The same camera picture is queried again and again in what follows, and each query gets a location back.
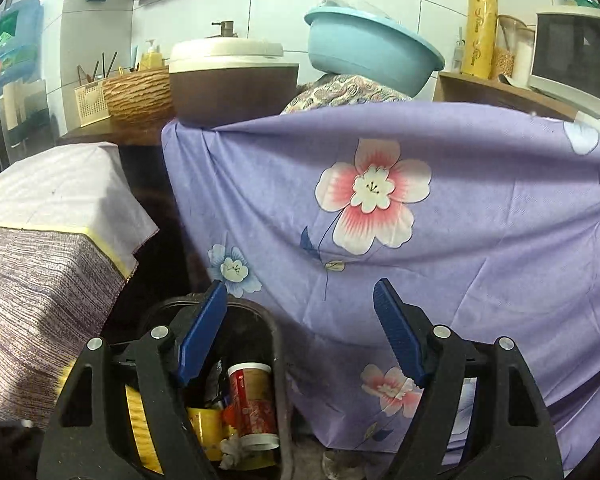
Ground dark wooden counter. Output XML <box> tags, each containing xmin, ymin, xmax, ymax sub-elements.
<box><xmin>57</xmin><ymin>117</ymin><xmax>176</xmax><ymax>147</ymax></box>

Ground red paper cup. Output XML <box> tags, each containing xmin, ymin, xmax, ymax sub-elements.
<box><xmin>227</xmin><ymin>362</ymin><xmax>281</xmax><ymax>452</ymax></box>

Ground cream chopstick holder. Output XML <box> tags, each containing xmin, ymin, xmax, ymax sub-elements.
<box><xmin>74</xmin><ymin>80</ymin><xmax>112</xmax><ymax>127</ymax></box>

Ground dark brown trash bin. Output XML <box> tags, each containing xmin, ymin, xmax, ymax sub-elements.
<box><xmin>105</xmin><ymin>296</ymin><xmax>293</xmax><ymax>480</ymax></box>

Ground blue water jug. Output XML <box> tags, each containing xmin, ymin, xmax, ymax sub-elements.
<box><xmin>0</xmin><ymin>0</ymin><xmax>44</xmax><ymax>96</ymax></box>

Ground woven wicker basket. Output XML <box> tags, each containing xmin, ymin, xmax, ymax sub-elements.
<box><xmin>101</xmin><ymin>66</ymin><xmax>176</xmax><ymax>123</ymax></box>

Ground purple striped tablecloth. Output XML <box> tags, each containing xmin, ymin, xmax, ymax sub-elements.
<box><xmin>0</xmin><ymin>142</ymin><xmax>160</xmax><ymax>431</ymax></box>

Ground purple floral cloth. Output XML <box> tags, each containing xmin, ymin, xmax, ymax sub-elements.
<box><xmin>161</xmin><ymin>100</ymin><xmax>600</xmax><ymax>466</ymax></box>

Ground orange yellow snack canister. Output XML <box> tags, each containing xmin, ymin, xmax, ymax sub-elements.
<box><xmin>125</xmin><ymin>382</ymin><xmax>163</xmax><ymax>476</ymax></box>

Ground grey water dispenser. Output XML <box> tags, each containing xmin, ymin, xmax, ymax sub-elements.
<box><xmin>0</xmin><ymin>79</ymin><xmax>56</xmax><ymax>181</ymax></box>

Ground brown and cream rice cooker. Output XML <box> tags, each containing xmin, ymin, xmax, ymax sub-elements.
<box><xmin>168</xmin><ymin>37</ymin><xmax>300</xmax><ymax>127</ymax></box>

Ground light blue plastic basin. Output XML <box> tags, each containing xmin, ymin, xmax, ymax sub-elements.
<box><xmin>304</xmin><ymin>6</ymin><xmax>446</xmax><ymax>97</ymax></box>

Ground clear plastic lid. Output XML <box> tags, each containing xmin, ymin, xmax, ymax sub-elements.
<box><xmin>322</xmin><ymin>0</ymin><xmax>376</xmax><ymax>13</ymax></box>

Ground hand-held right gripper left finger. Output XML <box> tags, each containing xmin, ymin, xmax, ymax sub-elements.
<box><xmin>36</xmin><ymin>280</ymin><xmax>229</xmax><ymax>480</ymax></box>

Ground brown wooden cabinet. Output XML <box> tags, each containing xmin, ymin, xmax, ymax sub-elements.
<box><xmin>432</xmin><ymin>71</ymin><xmax>581</xmax><ymax>121</ymax></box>

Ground white microwave oven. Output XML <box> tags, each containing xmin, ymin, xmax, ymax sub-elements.
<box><xmin>527</xmin><ymin>6</ymin><xmax>600</xmax><ymax>121</ymax></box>

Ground paisley patterned cloth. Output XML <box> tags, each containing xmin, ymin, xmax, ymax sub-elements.
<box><xmin>280</xmin><ymin>74</ymin><xmax>413</xmax><ymax>115</ymax></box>

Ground bundle of dark chopsticks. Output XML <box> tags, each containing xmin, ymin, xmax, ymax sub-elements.
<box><xmin>77</xmin><ymin>50</ymin><xmax>118</xmax><ymax>86</ymax></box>

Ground yellow soap pump bottle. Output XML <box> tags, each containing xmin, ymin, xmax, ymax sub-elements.
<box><xmin>140</xmin><ymin>39</ymin><xmax>163</xmax><ymax>68</ymax></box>

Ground yellow wrapped roll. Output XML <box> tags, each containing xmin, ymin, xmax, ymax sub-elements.
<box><xmin>461</xmin><ymin>0</ymin><xmax>501</xmax><ymax>80</ymax></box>

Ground glass jar white contents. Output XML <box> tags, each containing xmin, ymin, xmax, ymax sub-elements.
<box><xmin>511</xmin><ymin>25</ymin><xmax>537</xmax><ymax>87</ymax></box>

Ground glass jar of grains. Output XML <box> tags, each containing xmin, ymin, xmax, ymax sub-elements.
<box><xmin>492</xmin><ymin>14</ymin><xmax>521</xmax><ymax>81</ymax></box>

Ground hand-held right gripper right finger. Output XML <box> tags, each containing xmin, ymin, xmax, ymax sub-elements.
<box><xmin>372</xmin><ymin>277</ymin><xmax>565</xmax><ymax>480</ymax></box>

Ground beige paper cup stack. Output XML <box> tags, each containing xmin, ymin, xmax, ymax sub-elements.
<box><xmin>2</xmin><ymin>80</ymin><xmax>27</xmax><ymax>131</ymax></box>

